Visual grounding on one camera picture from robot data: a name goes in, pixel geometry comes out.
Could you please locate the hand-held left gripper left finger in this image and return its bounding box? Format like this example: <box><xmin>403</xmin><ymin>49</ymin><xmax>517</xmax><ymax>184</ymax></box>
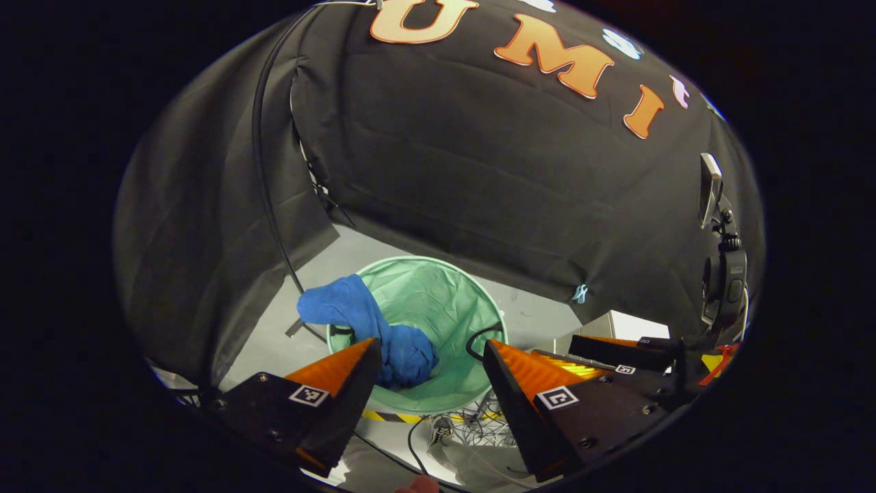
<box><xmin>204</xmin><ymin>337</ymin><xmax>383</xmax><ymax>479</ymax></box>

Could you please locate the phone on black mount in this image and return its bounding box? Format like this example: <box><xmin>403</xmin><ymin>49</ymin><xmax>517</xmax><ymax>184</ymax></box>
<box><xmin>698</xmin><ymin>153</ymin><xmax>750</xmax><ymax>336</ymax></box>

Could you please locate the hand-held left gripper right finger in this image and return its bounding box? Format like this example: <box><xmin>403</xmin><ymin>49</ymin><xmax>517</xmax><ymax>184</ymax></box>
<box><xmin>482</xmin><ymin>338</ymin><xmax>676</xmax><ymax>484</ymax></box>

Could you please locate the red and yellow object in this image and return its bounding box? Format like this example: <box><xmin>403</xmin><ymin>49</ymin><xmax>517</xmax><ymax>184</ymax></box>
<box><xmin>700</xmin><ymin>342</ymin><xmax>741</xmax><ymax>385</ymax></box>

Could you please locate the yellow black floor tape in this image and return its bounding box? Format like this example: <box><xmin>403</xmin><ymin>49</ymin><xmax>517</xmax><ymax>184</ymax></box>
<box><xmin>361</xmin><ymin>409</ymin><xmax>507</xmax><ymax>425</ymax></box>

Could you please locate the grey trouser leg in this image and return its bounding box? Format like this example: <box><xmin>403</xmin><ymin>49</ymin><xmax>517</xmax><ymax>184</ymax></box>
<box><xmin>335</xmin><ymin>438</ymin><xmax>548</xmax><ymax>493</ymax></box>

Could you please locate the tangle of dark cables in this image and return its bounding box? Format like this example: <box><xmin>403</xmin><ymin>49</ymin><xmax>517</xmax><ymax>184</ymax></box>
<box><xmin>407</xmin><ymin>401</ymin><xmax>524</xmax><ymax>480</ymax></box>

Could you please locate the white box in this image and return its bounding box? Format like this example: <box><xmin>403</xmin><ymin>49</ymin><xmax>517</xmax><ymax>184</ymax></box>
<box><xmin>585</xmin><ymin>309</ymin><xmax>671</xmax><ymax>341</ymax></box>

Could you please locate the blue corduroy jacket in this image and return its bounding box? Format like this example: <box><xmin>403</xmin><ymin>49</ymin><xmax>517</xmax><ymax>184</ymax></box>
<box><xmin>296</xmin><ymin>274</ymin><xmax>440</xmax><ymax>390</ymax></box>

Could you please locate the green laundry hamper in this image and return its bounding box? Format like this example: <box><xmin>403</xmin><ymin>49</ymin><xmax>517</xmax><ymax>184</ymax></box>
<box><xmin>326</xmin><ymin>255</ymin><xmax>509</xmax><ymax>416</ymax></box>

